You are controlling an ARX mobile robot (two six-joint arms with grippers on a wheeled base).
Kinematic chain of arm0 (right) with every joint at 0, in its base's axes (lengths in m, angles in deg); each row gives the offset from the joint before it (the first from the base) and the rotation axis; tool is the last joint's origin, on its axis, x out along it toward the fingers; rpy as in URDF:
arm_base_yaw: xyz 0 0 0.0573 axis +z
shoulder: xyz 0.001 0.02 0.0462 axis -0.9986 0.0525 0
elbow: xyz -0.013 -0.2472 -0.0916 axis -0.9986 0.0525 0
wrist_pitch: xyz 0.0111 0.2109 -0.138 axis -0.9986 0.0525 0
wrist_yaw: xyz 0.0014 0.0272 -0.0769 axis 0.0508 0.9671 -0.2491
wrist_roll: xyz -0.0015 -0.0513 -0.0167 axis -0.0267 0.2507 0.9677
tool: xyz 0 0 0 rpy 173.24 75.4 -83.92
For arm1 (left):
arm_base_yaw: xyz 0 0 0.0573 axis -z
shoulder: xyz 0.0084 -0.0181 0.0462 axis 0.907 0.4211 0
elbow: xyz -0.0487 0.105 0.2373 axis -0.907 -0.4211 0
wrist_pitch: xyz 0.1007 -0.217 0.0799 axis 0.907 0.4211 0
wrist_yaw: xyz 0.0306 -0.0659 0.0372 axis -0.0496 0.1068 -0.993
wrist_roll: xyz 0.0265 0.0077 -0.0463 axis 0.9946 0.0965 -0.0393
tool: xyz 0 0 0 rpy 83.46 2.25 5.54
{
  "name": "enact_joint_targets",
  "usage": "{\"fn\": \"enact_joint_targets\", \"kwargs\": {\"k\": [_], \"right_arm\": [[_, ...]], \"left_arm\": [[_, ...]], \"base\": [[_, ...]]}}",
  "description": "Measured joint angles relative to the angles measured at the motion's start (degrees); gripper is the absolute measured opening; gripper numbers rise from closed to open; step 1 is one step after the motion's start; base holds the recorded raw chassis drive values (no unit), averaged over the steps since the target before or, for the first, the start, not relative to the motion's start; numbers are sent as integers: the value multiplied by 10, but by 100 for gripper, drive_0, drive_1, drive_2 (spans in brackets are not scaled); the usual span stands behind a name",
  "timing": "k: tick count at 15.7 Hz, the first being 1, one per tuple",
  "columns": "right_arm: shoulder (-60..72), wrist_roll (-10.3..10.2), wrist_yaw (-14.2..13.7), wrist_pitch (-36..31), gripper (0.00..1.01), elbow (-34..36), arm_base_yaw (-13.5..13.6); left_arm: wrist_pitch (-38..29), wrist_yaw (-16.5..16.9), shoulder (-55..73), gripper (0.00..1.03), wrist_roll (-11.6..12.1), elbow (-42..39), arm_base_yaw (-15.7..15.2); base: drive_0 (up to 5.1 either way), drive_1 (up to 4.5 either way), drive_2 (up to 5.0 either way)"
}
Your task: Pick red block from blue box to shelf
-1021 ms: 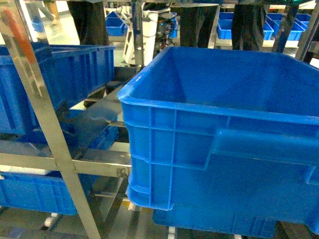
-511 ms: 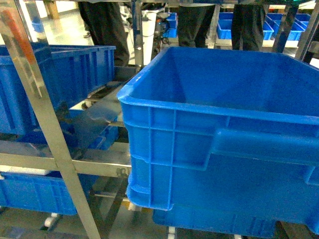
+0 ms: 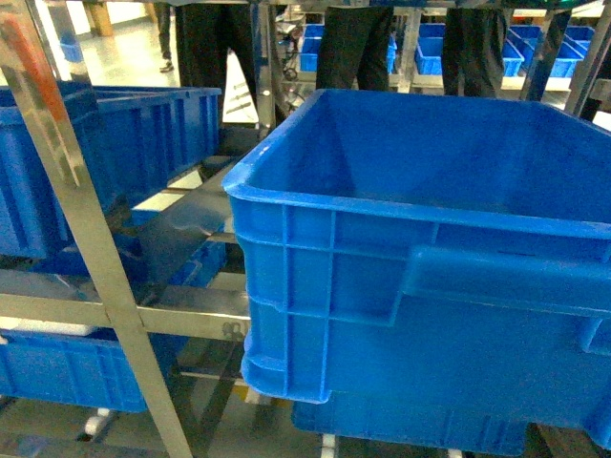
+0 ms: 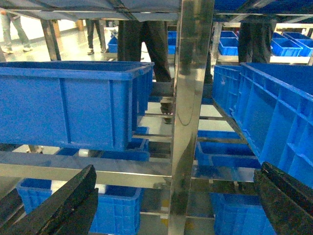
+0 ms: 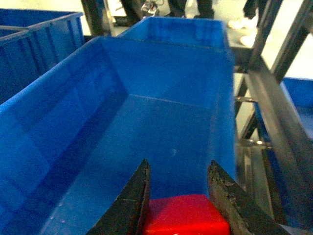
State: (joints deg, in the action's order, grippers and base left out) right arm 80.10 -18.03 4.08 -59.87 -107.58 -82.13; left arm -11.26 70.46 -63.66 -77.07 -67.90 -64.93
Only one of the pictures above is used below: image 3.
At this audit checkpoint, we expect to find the large blue crate on shelf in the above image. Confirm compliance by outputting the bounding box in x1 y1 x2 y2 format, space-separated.
222 90 610 448

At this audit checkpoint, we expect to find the blue crate lower right shelf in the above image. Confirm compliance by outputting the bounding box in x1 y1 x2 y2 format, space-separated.
292 392 528 456

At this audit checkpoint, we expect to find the blue crate shelf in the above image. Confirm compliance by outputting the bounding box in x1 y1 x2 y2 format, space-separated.
0 328 190 414
292 392 528 456

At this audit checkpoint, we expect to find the blue crate lower left shelf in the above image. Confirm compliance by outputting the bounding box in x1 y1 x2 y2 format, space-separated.
0 328 190 414

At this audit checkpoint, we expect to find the steel shelf rack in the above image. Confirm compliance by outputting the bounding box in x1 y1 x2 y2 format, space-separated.
1 1 250 457

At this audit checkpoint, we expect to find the blue crate top left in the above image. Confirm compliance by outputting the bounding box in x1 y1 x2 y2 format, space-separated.
1 86 221 259

